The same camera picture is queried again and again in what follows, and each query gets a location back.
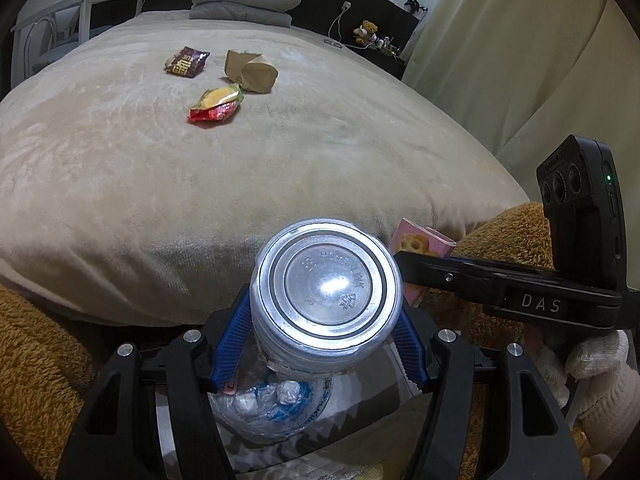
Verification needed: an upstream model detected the pink drink carton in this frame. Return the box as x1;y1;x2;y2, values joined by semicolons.
390;217;457;309

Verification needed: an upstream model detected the brown teddy bear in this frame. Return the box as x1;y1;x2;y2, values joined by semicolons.
353;20;380;45

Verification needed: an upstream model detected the clear plastic bag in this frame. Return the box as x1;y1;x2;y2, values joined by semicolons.
207;372;351;480

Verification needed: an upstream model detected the group of small bottles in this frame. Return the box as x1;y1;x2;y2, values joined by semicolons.
372;35;404;56

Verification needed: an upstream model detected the person's right hand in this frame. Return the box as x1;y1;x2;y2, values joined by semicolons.
565;331;631;381

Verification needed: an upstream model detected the person's right forearm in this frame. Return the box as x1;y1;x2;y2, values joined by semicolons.
570;367;640;463

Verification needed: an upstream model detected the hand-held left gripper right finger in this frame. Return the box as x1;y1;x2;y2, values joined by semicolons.
387;305;587;480

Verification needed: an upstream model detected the clear plastic container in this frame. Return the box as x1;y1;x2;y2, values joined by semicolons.
250;217;404;379

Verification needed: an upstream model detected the dark purple snack packet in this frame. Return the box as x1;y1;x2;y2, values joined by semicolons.
165;46;211;79

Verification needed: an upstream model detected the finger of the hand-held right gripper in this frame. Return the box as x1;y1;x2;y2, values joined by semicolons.
392;251;506;311

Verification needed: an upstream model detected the flat grey pillow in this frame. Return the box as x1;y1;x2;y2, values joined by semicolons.
189;3;294;29

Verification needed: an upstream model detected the cream curtain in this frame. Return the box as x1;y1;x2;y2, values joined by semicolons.
401;0;640;222

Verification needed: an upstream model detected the beige bed blanket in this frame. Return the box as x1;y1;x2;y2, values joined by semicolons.
0;10;532;329

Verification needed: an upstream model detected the white charger with cable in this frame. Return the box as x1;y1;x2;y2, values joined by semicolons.
327;1;351;42

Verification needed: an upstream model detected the black nightstand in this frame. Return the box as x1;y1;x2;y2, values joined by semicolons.
350;41;407;79

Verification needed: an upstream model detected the brown paper bag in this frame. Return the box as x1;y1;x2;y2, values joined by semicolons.
223;49;279;95

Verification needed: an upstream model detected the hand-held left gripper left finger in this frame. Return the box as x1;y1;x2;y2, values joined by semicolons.
57;284;252;480

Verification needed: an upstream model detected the clear chair with grey cushion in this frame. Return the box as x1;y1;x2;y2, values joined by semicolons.
24;9;92;69

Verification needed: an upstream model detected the brown plush cloth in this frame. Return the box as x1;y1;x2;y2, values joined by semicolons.
430;202;596;480
0;282;109;480

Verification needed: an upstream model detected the yellow and red snack packet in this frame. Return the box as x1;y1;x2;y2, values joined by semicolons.
187;83;245;125

